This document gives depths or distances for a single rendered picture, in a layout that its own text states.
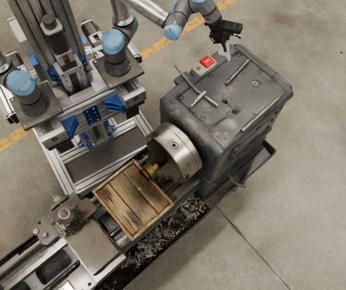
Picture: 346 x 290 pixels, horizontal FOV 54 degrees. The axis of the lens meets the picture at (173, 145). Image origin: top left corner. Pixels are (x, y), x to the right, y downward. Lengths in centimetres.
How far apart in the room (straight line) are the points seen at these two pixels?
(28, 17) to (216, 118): 99
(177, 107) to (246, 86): 38
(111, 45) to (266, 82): 83
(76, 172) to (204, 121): 139
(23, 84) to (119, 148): 123
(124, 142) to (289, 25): 224
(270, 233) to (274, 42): 196
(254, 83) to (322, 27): 236
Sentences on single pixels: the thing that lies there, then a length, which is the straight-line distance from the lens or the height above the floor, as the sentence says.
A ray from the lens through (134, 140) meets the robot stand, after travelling 280.
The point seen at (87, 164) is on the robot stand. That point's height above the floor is 21.
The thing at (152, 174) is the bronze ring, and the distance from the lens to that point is 171.
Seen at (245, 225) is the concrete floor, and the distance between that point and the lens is 284.
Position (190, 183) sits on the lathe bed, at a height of 87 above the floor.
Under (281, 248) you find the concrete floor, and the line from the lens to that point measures 288.
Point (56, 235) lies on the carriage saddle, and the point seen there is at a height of 91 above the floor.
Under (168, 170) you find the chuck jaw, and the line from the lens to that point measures 172.
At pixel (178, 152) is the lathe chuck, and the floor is 122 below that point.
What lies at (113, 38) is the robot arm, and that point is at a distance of 182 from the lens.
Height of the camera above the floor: 272
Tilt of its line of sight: 65 degrees down
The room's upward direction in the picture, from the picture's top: 2 degrees clockwise
